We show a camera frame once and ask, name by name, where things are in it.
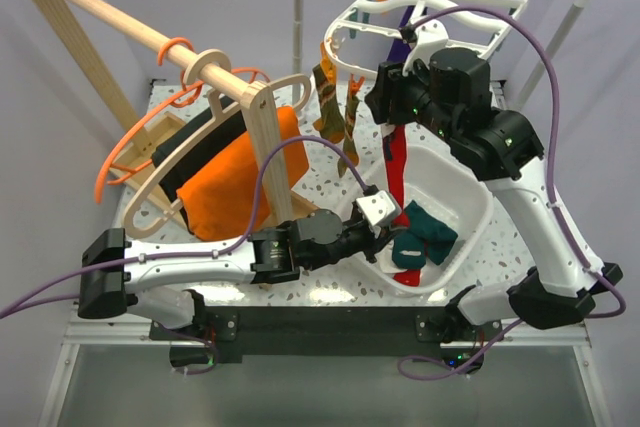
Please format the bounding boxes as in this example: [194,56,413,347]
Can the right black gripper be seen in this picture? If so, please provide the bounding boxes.
[365,52,460,144]

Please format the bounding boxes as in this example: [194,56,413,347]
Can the white sock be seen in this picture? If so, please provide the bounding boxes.
[376,245,401,276]

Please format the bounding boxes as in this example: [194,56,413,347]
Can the red santa sock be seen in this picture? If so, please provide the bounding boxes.
[381,124,409,227]
[393,260,427,287]

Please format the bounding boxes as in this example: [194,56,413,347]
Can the dark green sock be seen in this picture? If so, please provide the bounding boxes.
[405,201,458,265]
[391,232,427,270]

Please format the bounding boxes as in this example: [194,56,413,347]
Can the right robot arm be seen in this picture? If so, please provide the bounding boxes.
[365,48,623,340]

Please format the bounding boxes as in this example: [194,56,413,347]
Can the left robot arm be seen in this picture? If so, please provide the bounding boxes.
[77,205,397,339]

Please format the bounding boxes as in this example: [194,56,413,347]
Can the white clip sock hanger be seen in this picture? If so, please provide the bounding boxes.
[320,0,529,82]

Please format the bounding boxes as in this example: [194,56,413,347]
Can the wooden hanger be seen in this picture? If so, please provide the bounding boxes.
[122,74,311,239]

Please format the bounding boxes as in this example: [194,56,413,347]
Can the orange plastic hanger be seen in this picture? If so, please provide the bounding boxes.
[90,36,271,204]

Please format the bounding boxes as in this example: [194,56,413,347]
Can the striped olive sock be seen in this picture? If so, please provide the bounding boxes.
[342,90,360,166]
[312,64,345,144]

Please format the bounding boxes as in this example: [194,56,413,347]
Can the purple sock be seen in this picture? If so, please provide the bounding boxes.
[387,7,413,63]

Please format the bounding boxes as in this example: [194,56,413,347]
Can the white plastic basin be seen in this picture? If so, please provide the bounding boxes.
[339,144,494,301]

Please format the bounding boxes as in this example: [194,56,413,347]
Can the orange cloth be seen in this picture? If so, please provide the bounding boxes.
[177,105,309,241]

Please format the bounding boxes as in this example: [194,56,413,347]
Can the black cloth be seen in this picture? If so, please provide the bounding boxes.
[148,106,246,228]

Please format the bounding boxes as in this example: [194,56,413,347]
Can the wooden clothes rack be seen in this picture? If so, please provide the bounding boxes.
[3,0,319,291]

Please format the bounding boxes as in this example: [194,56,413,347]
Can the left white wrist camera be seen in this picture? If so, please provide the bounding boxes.
[355,190,402,228]

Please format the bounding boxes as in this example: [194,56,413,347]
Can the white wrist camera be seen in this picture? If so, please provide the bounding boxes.
[400,20,449,76]
[355,190,402,228]

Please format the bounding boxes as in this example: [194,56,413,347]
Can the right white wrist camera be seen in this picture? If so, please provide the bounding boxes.
[400,20,449,76]

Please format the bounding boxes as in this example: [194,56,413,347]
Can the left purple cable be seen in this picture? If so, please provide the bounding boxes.
[0,136,376,321]

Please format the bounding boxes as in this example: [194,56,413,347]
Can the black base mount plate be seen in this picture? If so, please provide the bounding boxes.
[182,306,490,363]

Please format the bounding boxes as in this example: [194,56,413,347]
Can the aluminium frame rail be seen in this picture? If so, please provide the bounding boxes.
[37,296,166,427]

